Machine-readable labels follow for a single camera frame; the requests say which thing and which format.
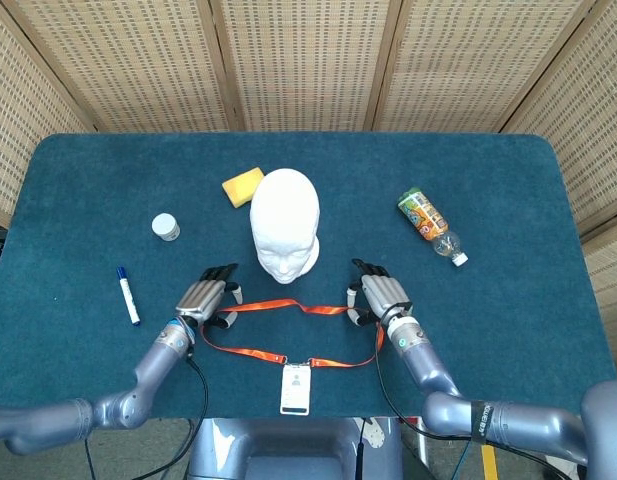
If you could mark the blue-grey robot torso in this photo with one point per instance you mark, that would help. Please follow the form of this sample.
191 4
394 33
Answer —
288 450

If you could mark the blue white marker pen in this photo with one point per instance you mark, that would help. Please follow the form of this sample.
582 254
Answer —
129 297

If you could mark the yellow floor tape strip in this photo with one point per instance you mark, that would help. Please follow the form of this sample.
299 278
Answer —
489 462

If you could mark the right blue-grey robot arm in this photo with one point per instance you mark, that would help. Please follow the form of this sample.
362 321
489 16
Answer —
528 417

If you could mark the woven bamboo folding screen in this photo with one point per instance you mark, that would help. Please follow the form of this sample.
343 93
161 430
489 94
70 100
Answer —
308 65

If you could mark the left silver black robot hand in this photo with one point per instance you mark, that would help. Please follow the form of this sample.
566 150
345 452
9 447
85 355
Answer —
200 297

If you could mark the small white jar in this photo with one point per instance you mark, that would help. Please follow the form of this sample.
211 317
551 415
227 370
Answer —
164 226

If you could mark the yellow sponge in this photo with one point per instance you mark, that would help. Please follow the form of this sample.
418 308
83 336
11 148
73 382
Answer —
240 187

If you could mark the white perforated plate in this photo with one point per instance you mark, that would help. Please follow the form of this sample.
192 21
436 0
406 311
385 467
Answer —
375 434

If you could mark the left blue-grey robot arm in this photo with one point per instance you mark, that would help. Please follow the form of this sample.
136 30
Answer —
123 407

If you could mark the white mannequin head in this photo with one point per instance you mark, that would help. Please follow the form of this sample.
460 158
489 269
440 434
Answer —
285 220

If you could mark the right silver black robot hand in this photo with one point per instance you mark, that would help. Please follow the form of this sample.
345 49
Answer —
385 295

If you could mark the blue carpet table cover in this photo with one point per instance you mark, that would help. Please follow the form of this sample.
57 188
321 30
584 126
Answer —
488 310

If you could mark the orange juice plastic bottle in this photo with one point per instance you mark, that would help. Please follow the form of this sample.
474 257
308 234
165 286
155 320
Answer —
423 215

